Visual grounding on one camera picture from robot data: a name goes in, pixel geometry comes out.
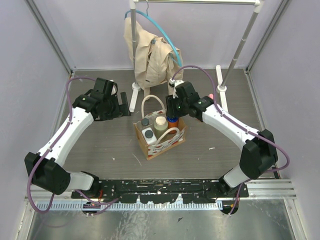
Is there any orange bottle blue pump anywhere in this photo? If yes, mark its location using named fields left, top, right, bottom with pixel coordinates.
left=167, top=117, right=179, bottom=129

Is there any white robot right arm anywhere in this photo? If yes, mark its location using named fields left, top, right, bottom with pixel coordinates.
left=166, top=80, right=278, bottom=197

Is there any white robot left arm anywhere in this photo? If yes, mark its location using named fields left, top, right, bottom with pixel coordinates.
left=24, top=77, right=131, bottom=198

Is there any green bottle beige cap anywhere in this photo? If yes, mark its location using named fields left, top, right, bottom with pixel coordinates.
left=154, top=116, right=168, bottom=139

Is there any clear bottle grey cap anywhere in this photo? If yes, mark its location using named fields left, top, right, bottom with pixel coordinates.
left=136, top=118, right=150, bottom=131

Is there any beige jacket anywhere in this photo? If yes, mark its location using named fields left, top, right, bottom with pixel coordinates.
left=123, top=17, right=184, bottom=97

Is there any white bottle grey cap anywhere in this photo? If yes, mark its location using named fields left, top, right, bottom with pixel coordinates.
left=141, top=127, right=157, bottom=145

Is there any blue clothes hanger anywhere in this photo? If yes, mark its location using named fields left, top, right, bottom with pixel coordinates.
left=124, top=9, right=183, bottom=67

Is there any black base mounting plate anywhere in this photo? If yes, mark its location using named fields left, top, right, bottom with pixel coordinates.
left=71, top=178, right=250, bottom=204

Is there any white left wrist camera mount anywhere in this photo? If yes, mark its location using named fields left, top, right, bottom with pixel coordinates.
left=110, top=79, right=118, bottom=95

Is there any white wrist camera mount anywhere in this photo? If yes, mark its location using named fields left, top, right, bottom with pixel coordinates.
left=110, top=79, right=118, bottom=95
left=168, top=78, right=184, bottom=99

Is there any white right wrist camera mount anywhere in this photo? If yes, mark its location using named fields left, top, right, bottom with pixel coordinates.
left=168, top=78, right=184, bottom=99

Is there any white clothes rack frame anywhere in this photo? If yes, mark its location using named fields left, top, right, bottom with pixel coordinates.
left=128, top=0, right=265, bottom=113

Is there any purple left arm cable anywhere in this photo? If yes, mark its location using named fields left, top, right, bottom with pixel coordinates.
left=26, top=76, right=121, bottom=215

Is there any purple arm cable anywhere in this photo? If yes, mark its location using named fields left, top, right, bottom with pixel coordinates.
left=26, top=76, right=121, bottom=215
left=169, top=65, right=290, bottom=216

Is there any slotted grey cable duct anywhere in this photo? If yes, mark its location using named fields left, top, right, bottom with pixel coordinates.
left=50, top=200, right=223, bottom=212

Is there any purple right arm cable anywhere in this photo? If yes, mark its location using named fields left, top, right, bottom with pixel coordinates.
left=169, top=65, right=290, bottom=216

